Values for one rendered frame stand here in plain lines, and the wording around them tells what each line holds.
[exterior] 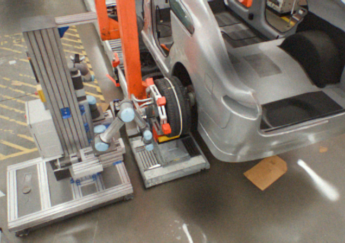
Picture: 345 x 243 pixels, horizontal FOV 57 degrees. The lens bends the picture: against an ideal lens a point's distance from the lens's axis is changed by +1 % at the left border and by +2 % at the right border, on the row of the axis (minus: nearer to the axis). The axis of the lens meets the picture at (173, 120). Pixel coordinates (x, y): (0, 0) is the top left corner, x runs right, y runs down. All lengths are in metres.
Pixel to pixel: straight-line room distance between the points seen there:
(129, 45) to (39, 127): 1.26
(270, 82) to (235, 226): 1.65
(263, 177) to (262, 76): 1.22
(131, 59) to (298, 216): 2.51
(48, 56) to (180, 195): 2.09
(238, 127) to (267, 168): 1.54
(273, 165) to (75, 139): 2.40
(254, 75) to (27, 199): 2.84
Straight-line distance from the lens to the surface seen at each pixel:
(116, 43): 6.09
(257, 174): 4.05
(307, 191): 4.09
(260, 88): 3.72
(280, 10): 7.84
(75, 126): 3.16
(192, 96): 3.57
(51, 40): 2.66
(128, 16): 3.38
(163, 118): 3.21
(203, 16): 3.11
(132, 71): 3.68
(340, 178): 4.39
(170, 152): 3.87
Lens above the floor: 3.10
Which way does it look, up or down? 42 degrees down
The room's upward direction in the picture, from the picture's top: straight up
